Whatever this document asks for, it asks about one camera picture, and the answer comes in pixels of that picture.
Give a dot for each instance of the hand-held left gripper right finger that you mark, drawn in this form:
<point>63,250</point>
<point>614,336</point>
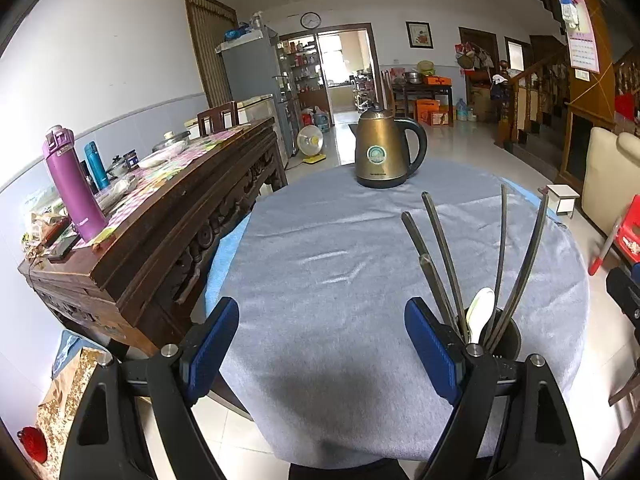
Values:
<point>432,355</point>

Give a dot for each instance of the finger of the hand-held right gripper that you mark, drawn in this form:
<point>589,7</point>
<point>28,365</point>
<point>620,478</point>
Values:
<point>625,292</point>

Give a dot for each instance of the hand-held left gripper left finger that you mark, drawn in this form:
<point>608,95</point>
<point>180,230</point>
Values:
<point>210,350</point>

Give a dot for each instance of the white plastic spoon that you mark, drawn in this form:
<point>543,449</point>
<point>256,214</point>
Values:
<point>481,315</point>

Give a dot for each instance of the metal utensil holder cup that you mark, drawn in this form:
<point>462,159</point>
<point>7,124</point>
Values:
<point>507,342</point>

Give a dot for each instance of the bundle of black chopsticks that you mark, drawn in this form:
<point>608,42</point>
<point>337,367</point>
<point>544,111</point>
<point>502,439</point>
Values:
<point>415,239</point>

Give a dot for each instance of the red plastic child chair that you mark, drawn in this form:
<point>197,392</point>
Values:
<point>627,237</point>

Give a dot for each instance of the blue table cover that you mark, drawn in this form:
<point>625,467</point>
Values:
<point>225,255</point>

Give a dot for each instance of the small white stool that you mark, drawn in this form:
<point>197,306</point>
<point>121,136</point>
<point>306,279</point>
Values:
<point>561,196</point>

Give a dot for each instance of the beige leather sofa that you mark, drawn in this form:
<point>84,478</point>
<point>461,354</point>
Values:
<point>607,175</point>

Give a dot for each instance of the carved wooden sideboard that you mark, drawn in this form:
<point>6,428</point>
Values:
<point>165,230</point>

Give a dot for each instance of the grey tablecloth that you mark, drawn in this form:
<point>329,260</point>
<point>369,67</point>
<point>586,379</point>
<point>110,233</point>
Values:
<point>325,285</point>

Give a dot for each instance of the blue bag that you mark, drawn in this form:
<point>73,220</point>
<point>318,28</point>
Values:
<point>66,350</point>

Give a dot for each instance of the gold patterned bag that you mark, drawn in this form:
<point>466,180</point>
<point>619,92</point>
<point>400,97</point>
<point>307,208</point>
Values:
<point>67,400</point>

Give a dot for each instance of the black phone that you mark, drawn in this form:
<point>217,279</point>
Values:
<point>62,247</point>

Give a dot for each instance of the clear plastic bag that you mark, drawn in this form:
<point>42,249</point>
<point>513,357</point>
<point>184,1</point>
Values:
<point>117,191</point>

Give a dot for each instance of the pink checked table mat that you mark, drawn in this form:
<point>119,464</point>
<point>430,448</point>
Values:
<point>190,155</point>

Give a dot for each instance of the white plate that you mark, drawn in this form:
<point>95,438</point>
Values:
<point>154,160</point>

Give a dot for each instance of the red round object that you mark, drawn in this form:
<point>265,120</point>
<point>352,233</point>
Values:
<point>34,445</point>

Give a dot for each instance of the small lidded teapot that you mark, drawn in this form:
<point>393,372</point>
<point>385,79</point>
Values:
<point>117,167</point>

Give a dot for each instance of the bronze electric kettle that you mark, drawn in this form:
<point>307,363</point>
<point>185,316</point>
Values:
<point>380,155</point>

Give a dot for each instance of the small dark jar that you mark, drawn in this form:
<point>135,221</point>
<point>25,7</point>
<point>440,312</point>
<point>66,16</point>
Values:
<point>130,159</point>

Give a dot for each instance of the purple thermos bottle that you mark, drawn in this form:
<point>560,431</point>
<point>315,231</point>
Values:
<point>75,190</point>

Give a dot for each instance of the metal pot with lid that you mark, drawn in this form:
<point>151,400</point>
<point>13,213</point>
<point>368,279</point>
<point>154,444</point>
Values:
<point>171,141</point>

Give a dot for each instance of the teal drink bottle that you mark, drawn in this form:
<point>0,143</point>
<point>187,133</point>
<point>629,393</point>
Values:
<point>97,167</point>

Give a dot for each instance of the wooden stair railing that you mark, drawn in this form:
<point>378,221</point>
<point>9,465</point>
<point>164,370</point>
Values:
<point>530,95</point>

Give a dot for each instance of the small floor fan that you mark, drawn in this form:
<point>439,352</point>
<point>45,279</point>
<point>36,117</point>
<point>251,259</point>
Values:
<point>310,141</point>

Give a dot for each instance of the wooden dining chair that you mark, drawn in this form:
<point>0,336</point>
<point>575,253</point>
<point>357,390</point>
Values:
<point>217,117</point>

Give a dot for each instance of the large orange carton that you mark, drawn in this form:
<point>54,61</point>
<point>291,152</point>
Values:
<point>432,112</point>

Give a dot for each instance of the white chest freezer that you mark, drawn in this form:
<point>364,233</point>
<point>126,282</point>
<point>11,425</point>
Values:
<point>257,110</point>

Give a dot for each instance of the clear water jug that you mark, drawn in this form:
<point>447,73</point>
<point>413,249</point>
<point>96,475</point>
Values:
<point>462,110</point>

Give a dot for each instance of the blue liquid jug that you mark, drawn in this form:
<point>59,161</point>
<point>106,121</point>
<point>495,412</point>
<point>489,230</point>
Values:
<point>321,120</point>

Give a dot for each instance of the dark wooden side table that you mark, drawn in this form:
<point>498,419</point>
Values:
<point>407,91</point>

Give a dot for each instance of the flat orange box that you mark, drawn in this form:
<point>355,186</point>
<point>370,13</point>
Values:
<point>436,81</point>

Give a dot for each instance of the steel bowl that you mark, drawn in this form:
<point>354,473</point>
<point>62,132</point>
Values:
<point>412,77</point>

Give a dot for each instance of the grey refrigerator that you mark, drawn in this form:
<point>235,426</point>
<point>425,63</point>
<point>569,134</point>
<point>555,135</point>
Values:
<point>250,70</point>

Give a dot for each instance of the green basket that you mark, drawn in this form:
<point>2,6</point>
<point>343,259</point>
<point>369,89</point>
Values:
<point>426,66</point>

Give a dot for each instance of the glass display shelf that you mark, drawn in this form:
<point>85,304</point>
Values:
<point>302,70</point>

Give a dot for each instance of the brown wooden door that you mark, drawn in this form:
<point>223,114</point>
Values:
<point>207,45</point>

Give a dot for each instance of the hanging wall calendar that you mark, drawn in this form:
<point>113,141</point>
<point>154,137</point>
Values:
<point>582,45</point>

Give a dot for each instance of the framed wall picture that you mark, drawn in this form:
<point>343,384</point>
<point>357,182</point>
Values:
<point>418,35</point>

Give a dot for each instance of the round wall clock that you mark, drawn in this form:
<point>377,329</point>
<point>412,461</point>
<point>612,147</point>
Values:
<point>310,20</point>

